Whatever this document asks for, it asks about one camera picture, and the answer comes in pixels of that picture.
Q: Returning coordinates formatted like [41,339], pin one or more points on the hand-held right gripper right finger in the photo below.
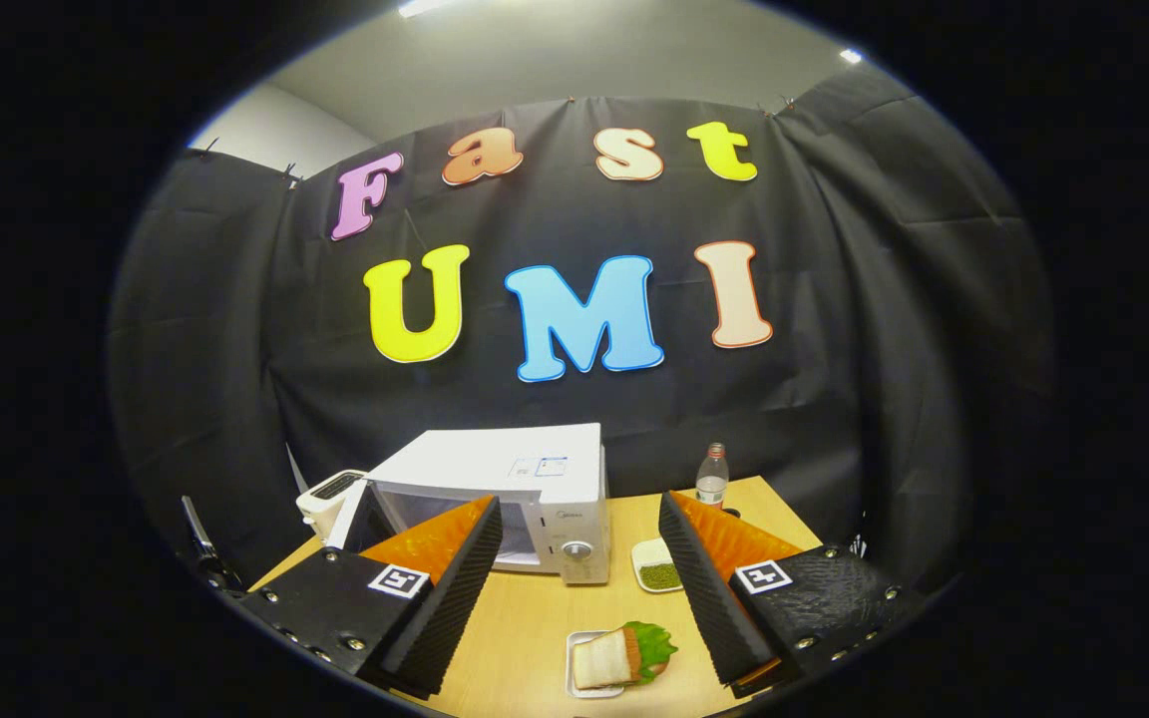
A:
[709,598]

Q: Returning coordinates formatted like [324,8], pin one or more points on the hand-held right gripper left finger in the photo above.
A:
[455,598]

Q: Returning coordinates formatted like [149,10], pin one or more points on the sandwich with lettuce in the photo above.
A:
[609,658]

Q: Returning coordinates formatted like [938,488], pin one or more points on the white microwave oven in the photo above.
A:
[495,464]

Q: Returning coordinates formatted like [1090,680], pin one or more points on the white divided dish of beans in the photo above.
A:
[656,570]

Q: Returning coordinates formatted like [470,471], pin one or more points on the clear plastic water bottle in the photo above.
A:
[712,484]

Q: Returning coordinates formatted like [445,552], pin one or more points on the white toaster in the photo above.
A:
[320,504]

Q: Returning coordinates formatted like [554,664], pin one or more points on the white plastic tray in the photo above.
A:
[573,668]

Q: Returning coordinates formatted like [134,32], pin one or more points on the small ceiling light panel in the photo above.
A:
[851,56]

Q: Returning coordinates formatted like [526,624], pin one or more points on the large ceiling light panel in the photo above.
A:
[423,6]

